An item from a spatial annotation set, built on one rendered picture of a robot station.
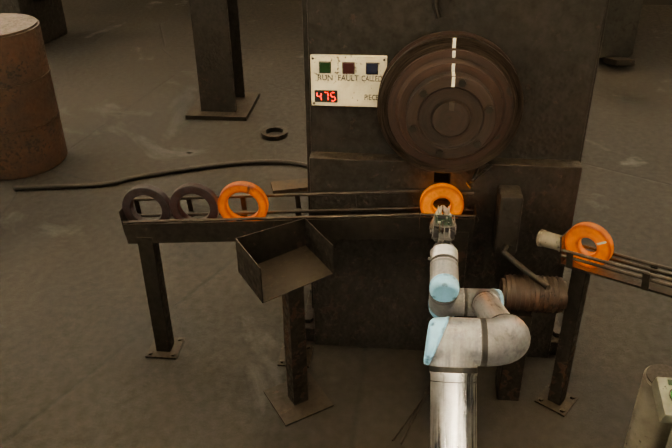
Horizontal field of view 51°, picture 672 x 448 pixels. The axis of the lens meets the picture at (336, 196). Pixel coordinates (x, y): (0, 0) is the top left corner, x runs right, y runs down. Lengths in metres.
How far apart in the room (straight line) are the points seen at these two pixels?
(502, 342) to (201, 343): 1.64
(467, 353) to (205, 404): 1.34
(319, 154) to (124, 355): 1.20
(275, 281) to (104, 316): 1.17
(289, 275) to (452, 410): 0.87
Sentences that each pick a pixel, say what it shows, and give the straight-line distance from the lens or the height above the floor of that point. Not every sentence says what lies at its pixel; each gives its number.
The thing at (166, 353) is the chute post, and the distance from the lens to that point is 3.04.
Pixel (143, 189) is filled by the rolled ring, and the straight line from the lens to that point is 2.65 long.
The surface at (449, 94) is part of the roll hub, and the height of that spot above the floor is 1.19.
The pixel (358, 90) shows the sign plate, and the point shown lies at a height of 1.12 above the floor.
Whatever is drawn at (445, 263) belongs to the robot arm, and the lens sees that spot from 2.22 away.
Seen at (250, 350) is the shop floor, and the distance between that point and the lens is 3.00.
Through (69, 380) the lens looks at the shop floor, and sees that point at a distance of 3.05.
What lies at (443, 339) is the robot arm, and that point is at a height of 0.86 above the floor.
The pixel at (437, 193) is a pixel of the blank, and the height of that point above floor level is 0.79.
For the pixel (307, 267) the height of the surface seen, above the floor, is 0.60.
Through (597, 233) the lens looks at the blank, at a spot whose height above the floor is 0.77.
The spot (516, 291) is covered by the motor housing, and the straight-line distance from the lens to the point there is 2.50.
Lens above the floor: 1.97
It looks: 29 degrees down
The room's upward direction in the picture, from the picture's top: 1 degrees counter-clockwise
